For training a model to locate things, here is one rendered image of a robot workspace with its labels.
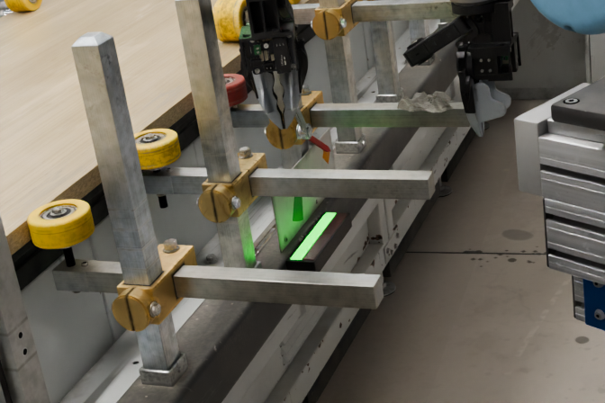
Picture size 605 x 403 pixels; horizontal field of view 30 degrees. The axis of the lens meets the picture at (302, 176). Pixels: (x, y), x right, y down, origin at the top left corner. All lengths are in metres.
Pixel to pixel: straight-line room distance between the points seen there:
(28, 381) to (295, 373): 1.30
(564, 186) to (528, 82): 3.00
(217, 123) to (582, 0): 0.66
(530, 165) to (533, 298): 1.66
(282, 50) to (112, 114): 0.28
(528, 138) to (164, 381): 0.53
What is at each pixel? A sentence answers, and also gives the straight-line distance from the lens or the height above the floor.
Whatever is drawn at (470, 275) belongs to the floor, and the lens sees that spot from 3.06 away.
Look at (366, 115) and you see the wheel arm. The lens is 1.77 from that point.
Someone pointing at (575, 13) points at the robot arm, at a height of 1.17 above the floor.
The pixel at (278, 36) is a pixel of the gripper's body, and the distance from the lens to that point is 1.45.
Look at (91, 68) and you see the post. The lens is 1.28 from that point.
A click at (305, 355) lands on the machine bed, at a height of 0.17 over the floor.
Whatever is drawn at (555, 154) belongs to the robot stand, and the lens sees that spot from 1.26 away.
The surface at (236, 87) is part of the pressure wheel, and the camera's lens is 1.83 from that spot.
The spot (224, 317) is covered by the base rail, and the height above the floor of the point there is 0.70.
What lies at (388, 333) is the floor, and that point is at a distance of 2.84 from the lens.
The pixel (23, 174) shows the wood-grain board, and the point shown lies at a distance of 1.64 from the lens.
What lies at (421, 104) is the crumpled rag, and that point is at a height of 0.87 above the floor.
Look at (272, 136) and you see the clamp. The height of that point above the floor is 0.84.
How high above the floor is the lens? 1.44
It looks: 22 degrees down
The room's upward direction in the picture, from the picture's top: 9 degrees counter-clockwise
